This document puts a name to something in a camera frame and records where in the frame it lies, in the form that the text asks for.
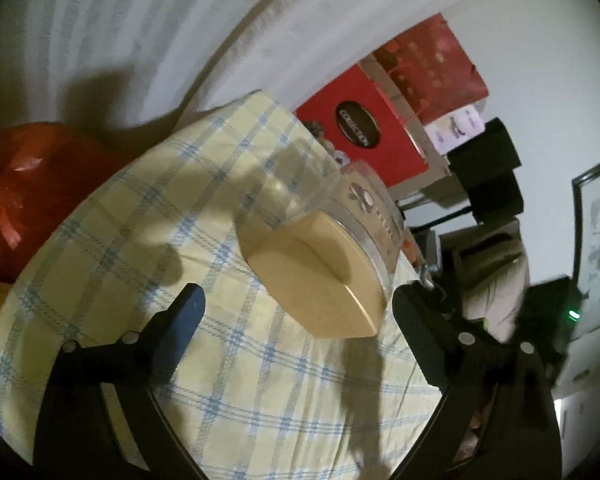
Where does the dark red gift box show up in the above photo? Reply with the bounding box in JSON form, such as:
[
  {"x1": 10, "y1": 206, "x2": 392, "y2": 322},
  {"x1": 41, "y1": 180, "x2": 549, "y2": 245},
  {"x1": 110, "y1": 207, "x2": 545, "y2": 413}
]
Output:
[{"x1": 372, "y1": 14, "x2": 490, "y2": 126}]

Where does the red box with oval label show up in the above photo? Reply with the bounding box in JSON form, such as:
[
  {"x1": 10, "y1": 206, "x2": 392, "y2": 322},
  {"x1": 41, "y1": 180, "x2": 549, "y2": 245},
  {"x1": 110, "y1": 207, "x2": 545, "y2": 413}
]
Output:
[{"x1": 295, "y1": 62, "x2": 431, "y2": 188}]

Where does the yellow plaid tablecloth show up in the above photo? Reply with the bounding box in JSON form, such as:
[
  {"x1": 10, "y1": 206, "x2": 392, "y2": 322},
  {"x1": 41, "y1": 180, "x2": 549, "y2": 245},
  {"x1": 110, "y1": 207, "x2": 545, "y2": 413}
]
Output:
[{"x1": 0, "y1": 89, "x2": 443, "y2": 480}]

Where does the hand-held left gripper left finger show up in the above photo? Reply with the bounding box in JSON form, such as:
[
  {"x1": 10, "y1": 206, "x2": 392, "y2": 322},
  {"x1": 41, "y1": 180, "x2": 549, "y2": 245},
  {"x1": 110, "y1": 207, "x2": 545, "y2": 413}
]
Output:
[{"x1": 34, "y1": 282, "x2": 207, "y2": 480}]

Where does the black speaker on stand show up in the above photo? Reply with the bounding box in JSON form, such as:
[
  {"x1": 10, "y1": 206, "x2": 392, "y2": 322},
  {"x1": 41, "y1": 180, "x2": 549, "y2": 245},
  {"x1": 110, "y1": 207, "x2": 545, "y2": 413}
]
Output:
[
  {"x1": 467, "y1": 172, "x2": 525, "y2": 223},
  {"x1": 450, "y1": 117, "x2": 523, "y2": 196}
]

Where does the brown cardboard box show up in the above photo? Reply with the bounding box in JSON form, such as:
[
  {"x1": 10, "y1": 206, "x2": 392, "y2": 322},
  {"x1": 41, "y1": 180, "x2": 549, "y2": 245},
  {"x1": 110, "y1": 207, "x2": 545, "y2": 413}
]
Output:
[{"x1": 395, "y1": 110, "x2": 473, "y2": 206}]

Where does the white curtain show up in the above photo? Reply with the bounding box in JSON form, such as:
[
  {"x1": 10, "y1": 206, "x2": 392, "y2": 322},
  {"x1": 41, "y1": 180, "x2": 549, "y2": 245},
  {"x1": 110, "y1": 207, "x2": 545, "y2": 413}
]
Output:
[{"x1": 0, "y1": 0, "x2": 431, "y2": 161}]

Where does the red plastic bag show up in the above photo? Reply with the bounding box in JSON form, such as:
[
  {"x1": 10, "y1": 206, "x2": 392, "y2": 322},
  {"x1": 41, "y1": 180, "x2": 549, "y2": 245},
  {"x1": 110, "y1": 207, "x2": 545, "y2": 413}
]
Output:
[{"x1": 0, "y1": 122, "x2": 136, "y2": 286}]

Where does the white and pink box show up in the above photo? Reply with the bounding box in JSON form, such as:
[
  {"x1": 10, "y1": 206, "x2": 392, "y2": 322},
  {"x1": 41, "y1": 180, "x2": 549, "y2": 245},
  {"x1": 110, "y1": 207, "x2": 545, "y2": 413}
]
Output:
[{"x1": 425, "y1": 105, "x2": 485, "y2": 156}]

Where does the clear jar with tan lid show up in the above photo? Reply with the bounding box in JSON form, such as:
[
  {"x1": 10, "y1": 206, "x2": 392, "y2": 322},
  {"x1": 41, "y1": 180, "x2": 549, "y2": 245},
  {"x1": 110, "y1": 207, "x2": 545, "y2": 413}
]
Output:
[{"x1": 234, "y1": 160, "x2": 408, "y2": 339}]

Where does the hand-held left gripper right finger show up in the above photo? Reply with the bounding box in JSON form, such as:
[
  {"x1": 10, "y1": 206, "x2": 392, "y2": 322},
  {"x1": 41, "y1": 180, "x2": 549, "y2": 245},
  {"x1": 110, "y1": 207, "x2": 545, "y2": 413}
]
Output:
[{"x1": 392, "y1": 282, "x2": 563, "y2": 480}]

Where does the brown sofa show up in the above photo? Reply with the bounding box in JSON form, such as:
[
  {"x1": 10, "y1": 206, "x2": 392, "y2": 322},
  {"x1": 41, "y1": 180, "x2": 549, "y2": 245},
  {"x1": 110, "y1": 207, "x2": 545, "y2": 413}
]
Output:
[{"x1": 440, "y1": 217, "x2": 531, "y2": 341}]

